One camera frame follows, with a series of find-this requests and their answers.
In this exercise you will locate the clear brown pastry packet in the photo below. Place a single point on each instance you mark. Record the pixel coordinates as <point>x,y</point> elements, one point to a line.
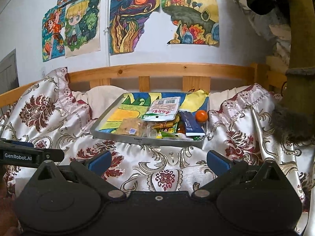
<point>148,131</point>

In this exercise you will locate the cream pillow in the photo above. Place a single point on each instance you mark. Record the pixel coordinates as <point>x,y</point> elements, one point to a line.
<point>99,98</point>

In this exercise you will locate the cartoon boy poster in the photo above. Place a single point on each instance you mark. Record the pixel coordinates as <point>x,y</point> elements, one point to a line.
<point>82,27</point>

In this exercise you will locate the cartoon girl poster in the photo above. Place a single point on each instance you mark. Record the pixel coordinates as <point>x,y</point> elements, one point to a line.
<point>52,24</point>

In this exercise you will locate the person's left hand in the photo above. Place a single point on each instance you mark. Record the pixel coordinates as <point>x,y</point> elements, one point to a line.
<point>9,221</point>

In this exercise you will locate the orange sauce packet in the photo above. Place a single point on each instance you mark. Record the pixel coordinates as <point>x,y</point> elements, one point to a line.
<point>181,128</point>

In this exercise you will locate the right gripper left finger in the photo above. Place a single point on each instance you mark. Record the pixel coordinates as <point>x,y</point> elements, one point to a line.
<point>89,173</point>

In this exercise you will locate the white wall pipe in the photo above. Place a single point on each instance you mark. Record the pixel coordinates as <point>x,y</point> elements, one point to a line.
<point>106,32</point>

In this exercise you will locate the grey metal tray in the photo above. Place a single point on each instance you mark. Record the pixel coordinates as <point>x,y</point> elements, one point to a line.
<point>181,141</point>

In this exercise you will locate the floral satin bed cover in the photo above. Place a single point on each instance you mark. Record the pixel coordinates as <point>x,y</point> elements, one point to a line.
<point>48,116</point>

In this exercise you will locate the blue white snack box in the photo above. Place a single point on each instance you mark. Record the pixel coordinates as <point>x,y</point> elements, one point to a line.
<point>192,127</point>

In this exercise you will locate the beige cracker snack bag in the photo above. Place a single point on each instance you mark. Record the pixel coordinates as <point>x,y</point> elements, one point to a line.
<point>130,126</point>

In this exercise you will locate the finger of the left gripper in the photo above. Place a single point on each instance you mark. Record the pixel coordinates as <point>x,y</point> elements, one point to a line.
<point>19,143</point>
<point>55,155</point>

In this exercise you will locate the white pink snack bag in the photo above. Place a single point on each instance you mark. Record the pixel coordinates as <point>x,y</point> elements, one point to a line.
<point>162,110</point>

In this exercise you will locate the floral curtain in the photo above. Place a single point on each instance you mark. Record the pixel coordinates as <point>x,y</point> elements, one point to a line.
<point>274,28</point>

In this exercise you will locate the landscape painting torn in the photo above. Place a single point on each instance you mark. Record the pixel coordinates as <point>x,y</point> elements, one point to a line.
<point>197,21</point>

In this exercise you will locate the gold foil snack packet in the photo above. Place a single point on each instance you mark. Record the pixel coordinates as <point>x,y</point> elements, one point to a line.
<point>167,124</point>

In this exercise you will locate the dinosaur drawing tray liner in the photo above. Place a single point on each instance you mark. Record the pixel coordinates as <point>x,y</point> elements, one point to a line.
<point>134,105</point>

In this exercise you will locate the yellow green biscuit packet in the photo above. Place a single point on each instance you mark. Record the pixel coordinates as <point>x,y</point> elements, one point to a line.
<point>168,133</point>

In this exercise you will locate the small orange mandarin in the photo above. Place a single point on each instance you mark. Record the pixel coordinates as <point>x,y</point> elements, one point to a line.
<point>201,116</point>

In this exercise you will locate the colourful swirl painting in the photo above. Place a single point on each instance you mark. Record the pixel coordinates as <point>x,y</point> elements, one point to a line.
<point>126,23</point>

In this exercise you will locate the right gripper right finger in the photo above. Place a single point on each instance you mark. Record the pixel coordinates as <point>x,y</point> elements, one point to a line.
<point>228,172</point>

